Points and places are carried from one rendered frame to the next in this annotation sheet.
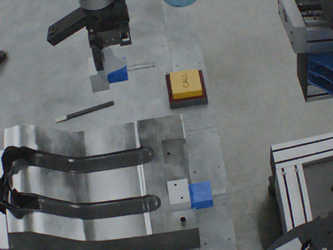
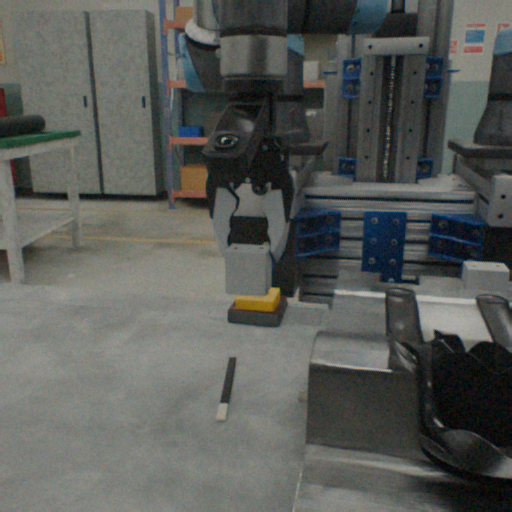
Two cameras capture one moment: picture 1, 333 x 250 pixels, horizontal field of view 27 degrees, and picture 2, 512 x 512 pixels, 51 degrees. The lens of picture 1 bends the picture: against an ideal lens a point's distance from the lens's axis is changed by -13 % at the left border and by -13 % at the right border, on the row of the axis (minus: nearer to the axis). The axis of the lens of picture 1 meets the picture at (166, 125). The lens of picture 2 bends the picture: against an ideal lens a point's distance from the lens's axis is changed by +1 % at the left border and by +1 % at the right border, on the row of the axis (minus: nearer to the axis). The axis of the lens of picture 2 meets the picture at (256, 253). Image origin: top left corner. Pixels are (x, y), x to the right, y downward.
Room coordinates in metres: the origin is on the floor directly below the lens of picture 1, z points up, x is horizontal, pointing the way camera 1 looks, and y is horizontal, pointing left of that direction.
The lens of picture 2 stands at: (0.89, 0.71, 1.13)
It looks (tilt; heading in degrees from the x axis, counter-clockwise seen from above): 16 degrees down; 282
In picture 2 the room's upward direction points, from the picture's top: straight up
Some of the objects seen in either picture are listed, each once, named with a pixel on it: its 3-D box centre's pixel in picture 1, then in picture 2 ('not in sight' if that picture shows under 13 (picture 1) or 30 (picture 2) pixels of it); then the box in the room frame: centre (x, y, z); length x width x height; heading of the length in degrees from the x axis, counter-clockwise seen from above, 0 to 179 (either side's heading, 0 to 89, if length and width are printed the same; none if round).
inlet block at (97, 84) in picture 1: (121, 69); (256, 258); (1.02, 0.07, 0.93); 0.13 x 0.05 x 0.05; 90
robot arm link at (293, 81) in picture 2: not in sight; (273, 62); (1.10, -0.49, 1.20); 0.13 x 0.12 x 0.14; 20
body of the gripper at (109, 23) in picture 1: (105, 18); (254, 134); (1.02, 0.08, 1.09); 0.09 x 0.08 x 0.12; 89
